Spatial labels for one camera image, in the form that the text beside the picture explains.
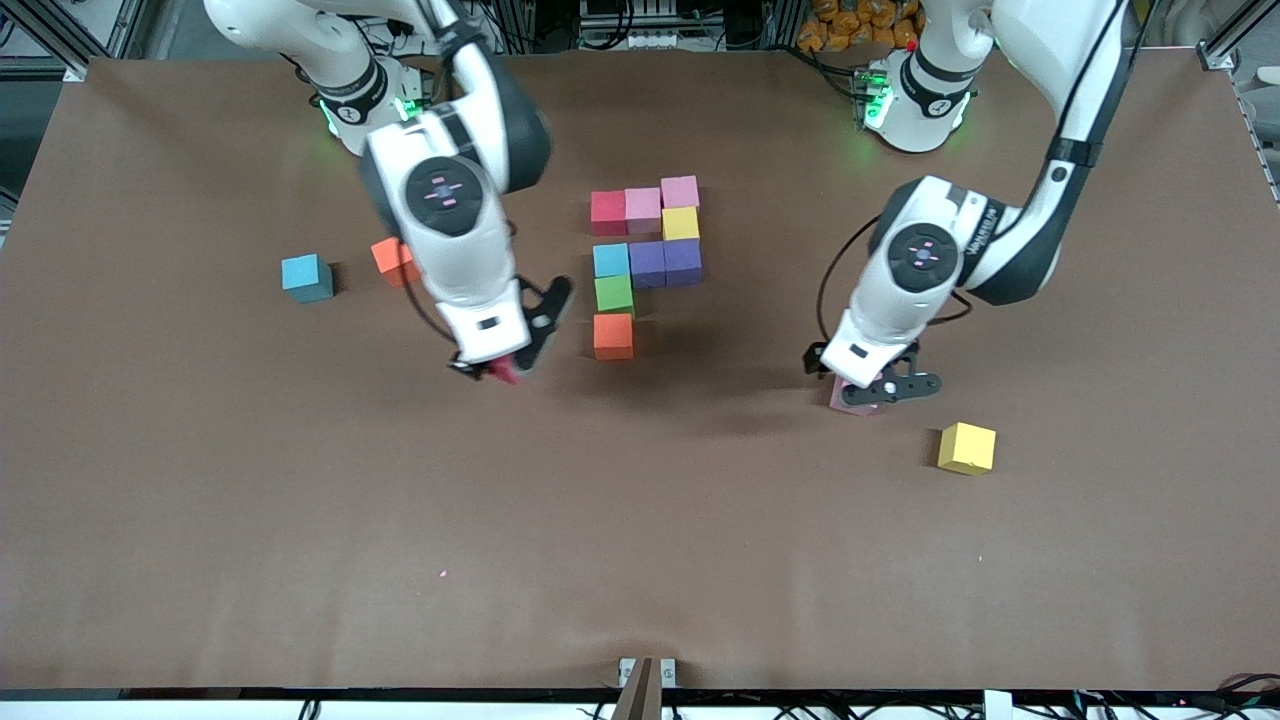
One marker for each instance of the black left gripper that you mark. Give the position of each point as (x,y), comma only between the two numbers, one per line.
(818,361)

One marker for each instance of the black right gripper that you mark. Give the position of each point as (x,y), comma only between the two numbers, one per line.
(468,368)

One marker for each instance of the red foam cube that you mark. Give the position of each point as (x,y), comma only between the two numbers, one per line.
(503,374)
(608,213)

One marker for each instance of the pink foam cube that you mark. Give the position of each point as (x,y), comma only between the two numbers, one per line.
(850,402)
(643,210)
(680,192)

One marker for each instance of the orange foam cube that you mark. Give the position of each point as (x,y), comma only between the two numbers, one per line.
(388,258)
(613,336)

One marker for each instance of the green foam cube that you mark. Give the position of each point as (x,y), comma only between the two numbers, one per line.
(614,294)

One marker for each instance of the purple foam cube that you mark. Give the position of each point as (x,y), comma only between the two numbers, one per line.
(683,262)
(647,264)

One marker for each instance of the light blue foam cube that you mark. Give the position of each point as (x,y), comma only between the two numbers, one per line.
(305,275)
(611,260)

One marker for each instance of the yellow foam cube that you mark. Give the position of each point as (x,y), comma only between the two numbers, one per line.
(681,223)
(967,449)

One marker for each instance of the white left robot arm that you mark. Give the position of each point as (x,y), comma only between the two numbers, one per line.
(925,255)

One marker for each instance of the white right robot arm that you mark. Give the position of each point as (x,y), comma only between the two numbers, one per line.
(445,195)

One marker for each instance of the brown table cover sheet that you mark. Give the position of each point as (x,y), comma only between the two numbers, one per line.
(640,520)

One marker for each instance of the pile of orange objects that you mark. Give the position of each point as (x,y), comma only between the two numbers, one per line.
(850,20)

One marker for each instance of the metal bracket with post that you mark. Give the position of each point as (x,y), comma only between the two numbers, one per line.
(640,690)

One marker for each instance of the aluminium edge rail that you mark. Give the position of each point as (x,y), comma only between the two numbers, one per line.
(1262,150)

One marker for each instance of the white corner bracket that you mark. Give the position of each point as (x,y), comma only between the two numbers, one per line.
(1218,58)
(76,72)

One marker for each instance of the aluminium frame profile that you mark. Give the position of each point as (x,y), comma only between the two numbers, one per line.
(60,32)
(1250,25)

